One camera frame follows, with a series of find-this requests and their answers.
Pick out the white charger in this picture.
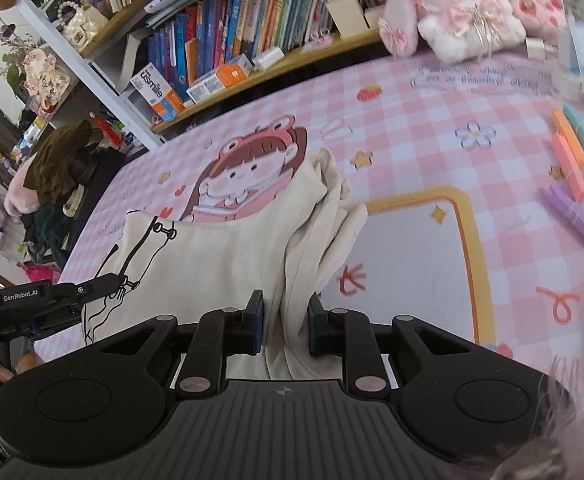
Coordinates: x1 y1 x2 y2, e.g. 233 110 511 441
252 46 285 70

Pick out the pearl handle bag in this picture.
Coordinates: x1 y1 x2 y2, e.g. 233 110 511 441
59 2 108 51

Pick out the dark green garment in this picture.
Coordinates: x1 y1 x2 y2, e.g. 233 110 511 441
24 205 73 267

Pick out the beige pen holder box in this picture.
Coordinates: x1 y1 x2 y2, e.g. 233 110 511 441
326 0 370 38

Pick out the person's left hand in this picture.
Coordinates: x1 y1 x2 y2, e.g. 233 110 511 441
0 349 42 382

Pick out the wooden bookshelf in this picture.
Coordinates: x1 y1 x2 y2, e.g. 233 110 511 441
17 0 388 148

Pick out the row of colourful books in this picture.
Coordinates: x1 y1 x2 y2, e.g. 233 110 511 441
77 0 388 91

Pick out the orange highlighter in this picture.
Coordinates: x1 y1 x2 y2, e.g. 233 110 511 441
552 109 584 168
551 132 584 202

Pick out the pink fluffy garment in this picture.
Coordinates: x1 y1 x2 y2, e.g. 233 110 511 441
4 180 40 213

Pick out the pink checked printed blanket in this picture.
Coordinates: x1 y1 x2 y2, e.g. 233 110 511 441
29 47 584 386

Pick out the flat white orange carton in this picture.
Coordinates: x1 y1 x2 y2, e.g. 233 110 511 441
187 62 249 104

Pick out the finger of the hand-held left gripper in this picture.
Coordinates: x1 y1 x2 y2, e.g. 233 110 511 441
74 272 133 307

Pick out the cream printed t-shirt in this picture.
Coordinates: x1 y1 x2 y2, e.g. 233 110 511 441
79 147 370 381

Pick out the tall white orange carton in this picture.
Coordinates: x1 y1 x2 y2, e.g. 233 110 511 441
129 62 185 121

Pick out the grey fluffy cuff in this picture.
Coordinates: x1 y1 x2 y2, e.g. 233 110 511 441
487 250 584 480

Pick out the clear plastic container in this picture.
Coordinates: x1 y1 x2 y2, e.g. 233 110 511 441
552 20 584 96

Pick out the purple highlighter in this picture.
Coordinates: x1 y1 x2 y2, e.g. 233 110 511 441
544 183 584 261

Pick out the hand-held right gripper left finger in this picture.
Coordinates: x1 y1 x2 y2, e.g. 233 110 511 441
99 289 265 397

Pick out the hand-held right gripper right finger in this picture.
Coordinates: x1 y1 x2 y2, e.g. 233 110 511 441
307 296 478 396

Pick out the dried flower bouquet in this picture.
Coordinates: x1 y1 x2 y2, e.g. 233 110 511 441
2 35 70 111

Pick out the pink bunny plush toy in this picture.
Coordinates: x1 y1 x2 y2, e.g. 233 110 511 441
378 0 568 63

